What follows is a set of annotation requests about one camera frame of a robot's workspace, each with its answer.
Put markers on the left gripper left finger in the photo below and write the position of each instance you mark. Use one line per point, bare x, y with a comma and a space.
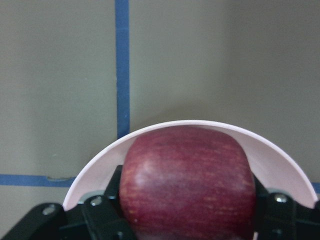
103, 215

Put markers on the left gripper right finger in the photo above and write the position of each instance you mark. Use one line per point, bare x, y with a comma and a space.
275, 214

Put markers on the red apple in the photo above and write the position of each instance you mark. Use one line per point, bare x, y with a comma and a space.
188, 183

